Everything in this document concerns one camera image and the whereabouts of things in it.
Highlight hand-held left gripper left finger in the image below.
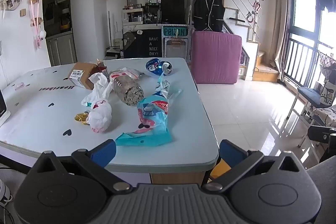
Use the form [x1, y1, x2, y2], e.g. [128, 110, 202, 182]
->
[31, 139, 133, 194]

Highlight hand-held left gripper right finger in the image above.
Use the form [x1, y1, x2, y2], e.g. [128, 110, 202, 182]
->
[202, 139, 306, 193]

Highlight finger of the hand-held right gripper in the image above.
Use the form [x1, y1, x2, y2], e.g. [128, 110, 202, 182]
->
[308, 125, 336, 147]

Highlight round yellow waste bin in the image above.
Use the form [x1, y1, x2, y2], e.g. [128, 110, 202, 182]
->
[209, 160, 232, 180]

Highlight white pink plastic bag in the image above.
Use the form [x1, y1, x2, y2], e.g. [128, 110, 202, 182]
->
[87, 99, 112, 133]

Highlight gold foil wrapper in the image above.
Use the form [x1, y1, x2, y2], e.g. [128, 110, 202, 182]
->
[75, 112, 91, 125]

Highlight blue plastic package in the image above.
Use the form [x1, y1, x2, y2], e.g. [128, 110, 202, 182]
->
[115, 90, 183, 147]

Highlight clear plastic bottle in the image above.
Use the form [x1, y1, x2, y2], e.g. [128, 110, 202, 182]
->
[109, 70, 144, 106]

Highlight brown cardboard box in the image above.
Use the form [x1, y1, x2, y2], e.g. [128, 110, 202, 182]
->
[69, 62, 101, 90]

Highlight clear red-printed plastic bag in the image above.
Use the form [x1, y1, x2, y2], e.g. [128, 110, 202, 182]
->
[121, 67, 150, 80]

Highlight dark red wrapper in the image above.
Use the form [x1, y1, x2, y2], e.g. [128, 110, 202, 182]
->
[96, 59, 109, 77]

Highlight silver foil wrapper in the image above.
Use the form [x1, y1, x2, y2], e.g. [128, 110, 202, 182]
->
[154, 74, 171, 92]

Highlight blue drink can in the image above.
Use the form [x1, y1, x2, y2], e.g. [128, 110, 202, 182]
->
[146, 58, 173, 75]

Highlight patterned blanket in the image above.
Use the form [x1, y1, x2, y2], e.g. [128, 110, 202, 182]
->
[312, 106, 336, 127]

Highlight grey cloth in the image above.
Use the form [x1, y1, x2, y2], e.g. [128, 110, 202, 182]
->
[306, 154, 336, 224]

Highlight chair with blue cushion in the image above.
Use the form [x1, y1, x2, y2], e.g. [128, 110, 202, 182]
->
[287, 86, 328, 148]

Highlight panda print pillow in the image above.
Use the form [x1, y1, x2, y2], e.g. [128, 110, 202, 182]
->
[320, 81, 336, 106]

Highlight wooden staircase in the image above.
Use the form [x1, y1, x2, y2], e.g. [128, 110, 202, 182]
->
[223, 7, 279, 83]

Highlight pink mattress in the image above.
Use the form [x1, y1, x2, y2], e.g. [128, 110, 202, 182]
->
[192, 31, 242, 84]

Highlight balcony window with railing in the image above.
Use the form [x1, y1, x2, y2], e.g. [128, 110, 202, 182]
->
[285, 0, 336, 88]

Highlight white device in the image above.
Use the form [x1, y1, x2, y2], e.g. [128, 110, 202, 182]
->
[0, 88, 11, 127]

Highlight kitchen cabinets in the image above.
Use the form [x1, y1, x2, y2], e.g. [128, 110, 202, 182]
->
[43, 0, 78, 67]

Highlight black chalkboard sign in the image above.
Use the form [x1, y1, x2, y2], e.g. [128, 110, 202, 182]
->
[123, 28, 163, 59]

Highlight beige curtain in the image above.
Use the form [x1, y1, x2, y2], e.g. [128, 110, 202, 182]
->
[270, 0, 290, 80]

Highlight teal sign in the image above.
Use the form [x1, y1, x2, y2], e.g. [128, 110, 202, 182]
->
[162, 26, 187, 37]

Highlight white cosmetics rack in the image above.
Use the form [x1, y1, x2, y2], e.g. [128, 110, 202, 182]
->
[121, 8, 144, 25]

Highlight red hooks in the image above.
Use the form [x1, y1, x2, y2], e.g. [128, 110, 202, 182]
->
[247, 2, 261, 22]

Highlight pink hanging ornament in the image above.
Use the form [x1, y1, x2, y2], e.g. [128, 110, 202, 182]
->
[29, 0, 46, 50]

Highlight black vest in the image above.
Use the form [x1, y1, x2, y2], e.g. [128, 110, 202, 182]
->
[193, 0, 226, 32]

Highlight white chair frame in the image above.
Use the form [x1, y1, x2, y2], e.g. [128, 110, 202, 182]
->
[299, 109, 336, 148]

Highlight wire basket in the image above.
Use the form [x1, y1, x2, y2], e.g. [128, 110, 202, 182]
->
[319, 52, 336, 77]

